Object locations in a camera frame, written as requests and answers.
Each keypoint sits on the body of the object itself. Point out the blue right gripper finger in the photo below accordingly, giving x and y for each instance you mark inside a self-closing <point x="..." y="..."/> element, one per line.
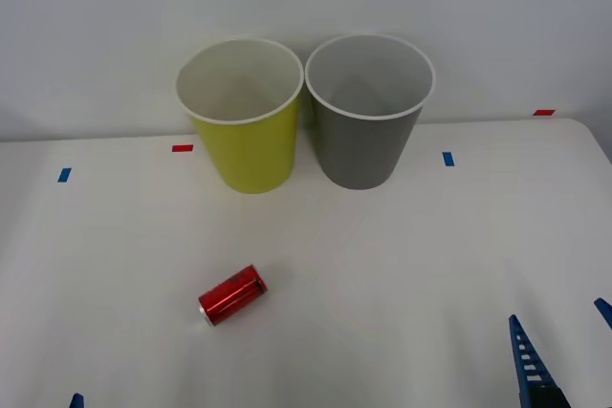
<point x="526" y="370"/>
<point x="606" y="312"/>

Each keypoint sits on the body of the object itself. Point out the yellow-green plastic waste bin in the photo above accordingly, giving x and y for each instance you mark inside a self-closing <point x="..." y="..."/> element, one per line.
<point x="253" y="155"/>

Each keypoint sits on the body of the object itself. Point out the grey plastic waste bin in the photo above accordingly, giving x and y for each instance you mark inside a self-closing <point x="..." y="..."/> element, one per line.
<point x="363" y="150"/>

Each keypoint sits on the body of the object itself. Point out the red drink can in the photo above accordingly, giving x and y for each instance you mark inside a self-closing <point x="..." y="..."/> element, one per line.
<point x="229" y="295"/>

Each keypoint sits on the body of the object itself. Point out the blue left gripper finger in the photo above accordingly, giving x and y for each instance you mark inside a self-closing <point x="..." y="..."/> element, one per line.
<point x="77" y="401"/>

